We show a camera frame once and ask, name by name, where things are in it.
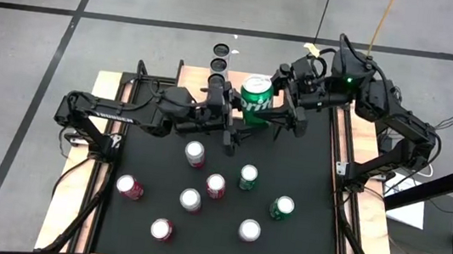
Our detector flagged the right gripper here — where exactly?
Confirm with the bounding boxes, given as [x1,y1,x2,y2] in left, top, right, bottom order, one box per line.
[265,61,340,141]

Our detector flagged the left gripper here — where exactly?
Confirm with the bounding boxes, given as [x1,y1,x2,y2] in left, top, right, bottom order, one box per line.
[188,77,248,159]

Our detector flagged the green Sprite can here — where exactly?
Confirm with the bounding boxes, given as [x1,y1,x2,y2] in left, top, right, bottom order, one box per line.
[266,194,297,223]
[235,71,279,130]
[237,163,260,193]

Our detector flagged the white Celsius Peach Vibe can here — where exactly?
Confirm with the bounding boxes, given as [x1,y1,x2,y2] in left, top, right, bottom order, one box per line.
[206,71,228,92]

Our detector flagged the wooden shelf board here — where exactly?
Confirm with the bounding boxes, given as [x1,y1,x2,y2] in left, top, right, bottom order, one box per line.
[174,65,289,124]

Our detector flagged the yellow tape tag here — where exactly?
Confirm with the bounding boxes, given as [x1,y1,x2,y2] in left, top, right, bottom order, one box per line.
[302,42,321,57]

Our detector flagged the red Coca-Cola can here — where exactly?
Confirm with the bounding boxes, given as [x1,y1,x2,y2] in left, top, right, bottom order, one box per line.
[148,216,177,243]
[114,172,147,202]
[204,172,229,201]

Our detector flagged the black desk leg bar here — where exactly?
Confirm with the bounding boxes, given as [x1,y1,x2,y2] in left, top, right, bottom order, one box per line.
[382,153,453,218]

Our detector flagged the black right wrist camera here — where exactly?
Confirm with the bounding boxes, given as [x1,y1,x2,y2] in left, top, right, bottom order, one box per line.
[289,56,319,85]

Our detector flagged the black table frame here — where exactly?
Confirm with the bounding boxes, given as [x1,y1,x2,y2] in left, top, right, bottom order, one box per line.
[74,54,369,254]

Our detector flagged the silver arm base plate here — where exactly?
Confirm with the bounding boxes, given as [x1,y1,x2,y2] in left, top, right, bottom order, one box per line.
[334,160,350,178]
[64,132,83,148]

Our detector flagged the black floor cable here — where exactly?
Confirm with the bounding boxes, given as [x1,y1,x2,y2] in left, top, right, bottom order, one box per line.
[312,0,334,45]

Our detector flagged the black rear frame bracket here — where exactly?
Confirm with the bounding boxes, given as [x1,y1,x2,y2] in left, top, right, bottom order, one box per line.
[133,59,152,83]

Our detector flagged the yellow floor cable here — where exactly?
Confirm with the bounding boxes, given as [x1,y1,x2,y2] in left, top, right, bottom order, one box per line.
[365,0,399,59]

